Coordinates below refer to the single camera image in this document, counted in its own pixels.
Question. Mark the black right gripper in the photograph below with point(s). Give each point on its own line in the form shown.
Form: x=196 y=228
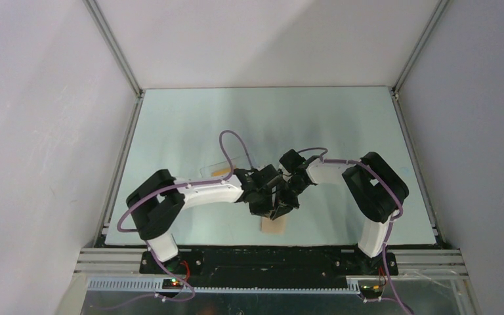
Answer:
x=283 y=205

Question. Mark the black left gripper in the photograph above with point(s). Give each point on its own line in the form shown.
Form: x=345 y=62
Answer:
x=264 y=210

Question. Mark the beige leather card holder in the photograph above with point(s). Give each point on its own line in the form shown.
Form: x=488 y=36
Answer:
x=276 y=226

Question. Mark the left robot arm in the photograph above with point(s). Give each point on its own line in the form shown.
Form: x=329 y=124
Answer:
x=157 y=202

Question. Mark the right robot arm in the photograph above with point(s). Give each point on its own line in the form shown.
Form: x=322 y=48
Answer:
x=375 y=187

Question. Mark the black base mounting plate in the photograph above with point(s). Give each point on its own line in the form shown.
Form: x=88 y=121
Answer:
x=272 y=267

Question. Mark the grey slotted cable duct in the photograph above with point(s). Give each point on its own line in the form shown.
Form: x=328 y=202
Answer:
x=159 y=285

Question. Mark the right aluminium frame post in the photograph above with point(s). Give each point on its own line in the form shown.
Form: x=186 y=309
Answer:
x=420 y=44

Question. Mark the aluminium frame post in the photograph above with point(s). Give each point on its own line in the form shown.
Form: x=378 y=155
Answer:
x=112 y=43
x=420 y=44

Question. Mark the left aluminium frame post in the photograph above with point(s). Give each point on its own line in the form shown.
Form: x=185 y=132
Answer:
x=112 y=43

